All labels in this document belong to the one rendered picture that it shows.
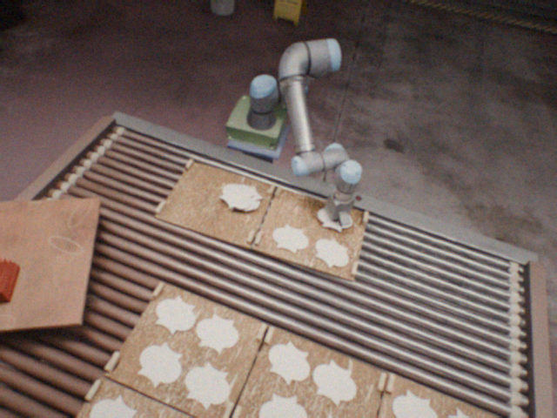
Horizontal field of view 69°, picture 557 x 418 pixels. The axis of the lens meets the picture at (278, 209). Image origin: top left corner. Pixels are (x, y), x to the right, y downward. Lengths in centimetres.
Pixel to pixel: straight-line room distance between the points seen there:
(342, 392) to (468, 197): 242
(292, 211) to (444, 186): 199
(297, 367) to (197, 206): 76
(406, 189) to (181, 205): 207
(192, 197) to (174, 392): 78
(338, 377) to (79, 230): 102
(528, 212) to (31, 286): 333
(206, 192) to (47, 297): 72
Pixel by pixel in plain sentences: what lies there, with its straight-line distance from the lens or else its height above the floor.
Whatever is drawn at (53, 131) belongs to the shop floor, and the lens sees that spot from 370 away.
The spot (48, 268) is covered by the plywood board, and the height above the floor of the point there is 104.
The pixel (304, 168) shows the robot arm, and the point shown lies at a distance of 151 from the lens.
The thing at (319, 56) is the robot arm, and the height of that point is 149.
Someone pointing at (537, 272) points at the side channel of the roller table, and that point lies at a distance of 197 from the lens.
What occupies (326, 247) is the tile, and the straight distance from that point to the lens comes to 164.
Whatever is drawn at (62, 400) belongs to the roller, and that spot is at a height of 92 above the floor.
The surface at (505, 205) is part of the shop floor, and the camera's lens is 366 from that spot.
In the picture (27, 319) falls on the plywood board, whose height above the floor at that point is 104.
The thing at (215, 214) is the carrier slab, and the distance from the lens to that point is 170.
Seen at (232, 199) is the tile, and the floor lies 98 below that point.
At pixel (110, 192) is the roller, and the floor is 92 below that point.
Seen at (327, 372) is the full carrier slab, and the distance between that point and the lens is 143.
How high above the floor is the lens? 228
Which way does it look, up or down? 51 degrees down
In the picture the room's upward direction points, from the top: 9 degrees clockwise
